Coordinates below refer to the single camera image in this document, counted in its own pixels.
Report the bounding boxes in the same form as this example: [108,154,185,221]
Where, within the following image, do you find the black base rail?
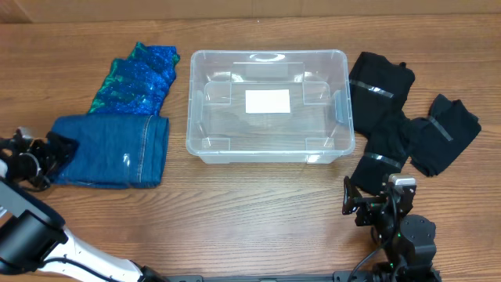
[164,269,443,282]

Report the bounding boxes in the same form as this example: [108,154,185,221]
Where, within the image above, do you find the blue denim jeans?
[52,114,170,189]

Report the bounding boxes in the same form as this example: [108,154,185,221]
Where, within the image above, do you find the white label in bin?
[245,89,290,114]

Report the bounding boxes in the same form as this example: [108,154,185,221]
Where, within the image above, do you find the clear plastic storage bin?
[186,49,355,164]

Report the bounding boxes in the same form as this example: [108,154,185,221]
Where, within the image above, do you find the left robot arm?
[1,128,165,282]

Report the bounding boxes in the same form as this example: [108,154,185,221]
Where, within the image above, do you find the black cloth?
[351,111,416,195]
[349,52,416,137]
[410,94,481,177]

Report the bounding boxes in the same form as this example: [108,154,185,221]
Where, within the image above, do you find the blue green sequin cloth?
[88,42,180,115]

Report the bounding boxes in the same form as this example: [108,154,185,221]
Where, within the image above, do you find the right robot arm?
[334,174,441,282]

